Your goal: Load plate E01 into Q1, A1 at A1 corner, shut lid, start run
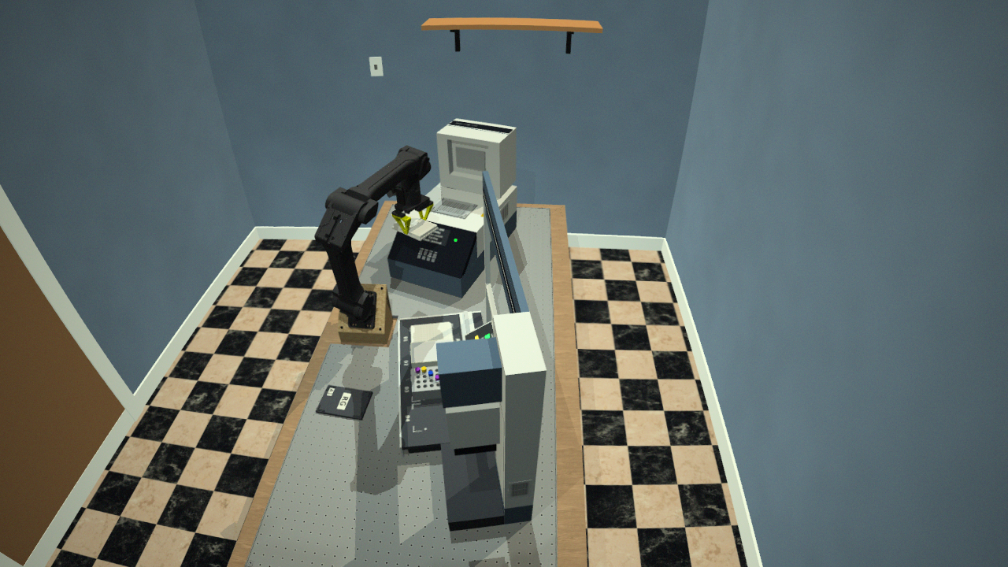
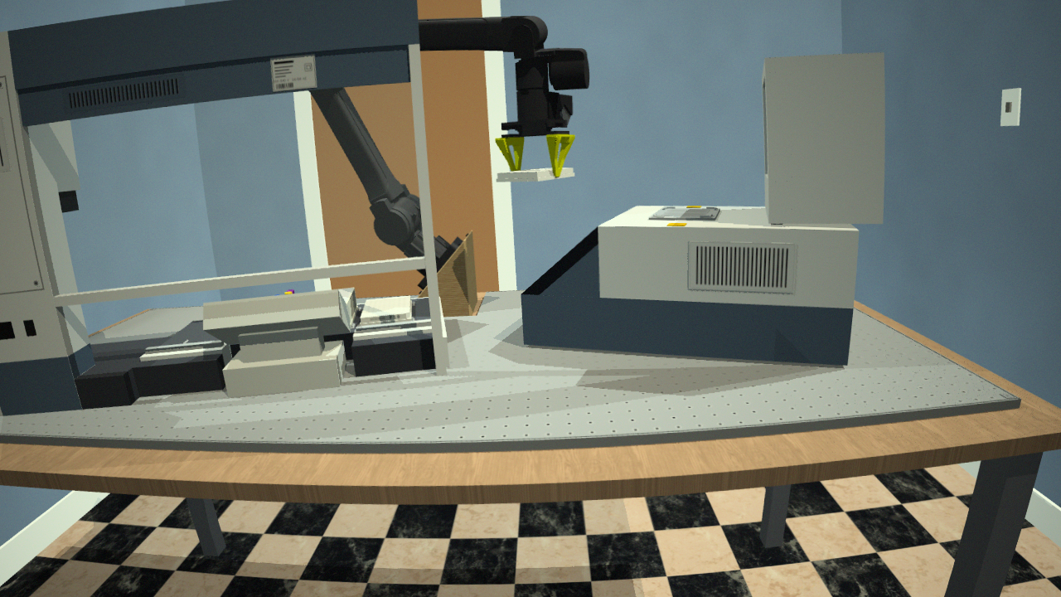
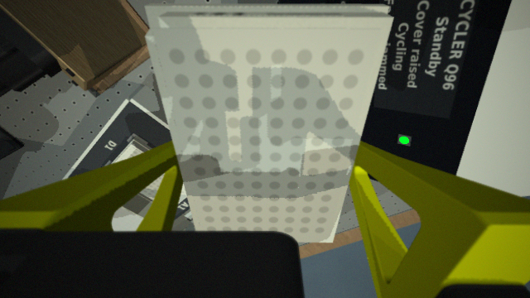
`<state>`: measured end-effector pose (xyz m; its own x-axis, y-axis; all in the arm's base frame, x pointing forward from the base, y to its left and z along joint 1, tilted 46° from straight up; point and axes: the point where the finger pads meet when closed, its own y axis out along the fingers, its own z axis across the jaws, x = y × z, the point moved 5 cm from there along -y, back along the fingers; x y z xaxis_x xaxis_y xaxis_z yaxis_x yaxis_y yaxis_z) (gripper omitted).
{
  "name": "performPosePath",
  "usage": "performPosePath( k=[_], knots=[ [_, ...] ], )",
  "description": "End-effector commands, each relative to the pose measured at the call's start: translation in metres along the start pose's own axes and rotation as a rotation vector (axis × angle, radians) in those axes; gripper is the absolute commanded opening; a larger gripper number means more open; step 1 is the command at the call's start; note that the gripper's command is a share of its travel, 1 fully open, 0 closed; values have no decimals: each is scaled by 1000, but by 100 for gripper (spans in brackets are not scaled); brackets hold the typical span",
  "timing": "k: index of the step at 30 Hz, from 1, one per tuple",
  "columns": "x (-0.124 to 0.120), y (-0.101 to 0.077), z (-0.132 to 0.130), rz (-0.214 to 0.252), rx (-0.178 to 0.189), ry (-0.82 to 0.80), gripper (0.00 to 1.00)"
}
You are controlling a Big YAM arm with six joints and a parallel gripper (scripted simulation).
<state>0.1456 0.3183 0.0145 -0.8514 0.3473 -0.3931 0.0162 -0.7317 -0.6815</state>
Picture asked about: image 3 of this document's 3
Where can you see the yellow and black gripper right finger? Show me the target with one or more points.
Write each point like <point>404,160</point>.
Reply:
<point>470,233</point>

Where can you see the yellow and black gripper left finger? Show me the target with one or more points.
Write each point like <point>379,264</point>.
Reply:
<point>88,201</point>

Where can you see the translucent white well plate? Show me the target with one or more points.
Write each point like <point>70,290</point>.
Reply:
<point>266,106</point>

